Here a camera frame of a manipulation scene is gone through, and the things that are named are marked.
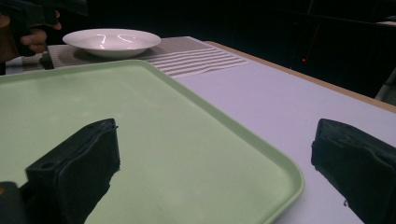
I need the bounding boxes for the striped grey woven placemat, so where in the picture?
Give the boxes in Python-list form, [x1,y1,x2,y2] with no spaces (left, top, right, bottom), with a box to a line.
[5,35,250,79]

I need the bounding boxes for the white shallow bowl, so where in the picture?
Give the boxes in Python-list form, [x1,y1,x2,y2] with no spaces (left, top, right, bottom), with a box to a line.
[62,28,162,60]

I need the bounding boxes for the light green plastic tray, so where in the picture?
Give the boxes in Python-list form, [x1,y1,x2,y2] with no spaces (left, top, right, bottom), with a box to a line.
[0,59,305,224]

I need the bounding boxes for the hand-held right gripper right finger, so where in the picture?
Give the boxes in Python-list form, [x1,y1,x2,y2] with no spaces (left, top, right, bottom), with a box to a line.
[310,118,396,224]

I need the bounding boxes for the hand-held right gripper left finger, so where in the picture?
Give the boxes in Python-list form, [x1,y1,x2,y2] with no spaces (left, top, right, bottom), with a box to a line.
[25,118,121,224]

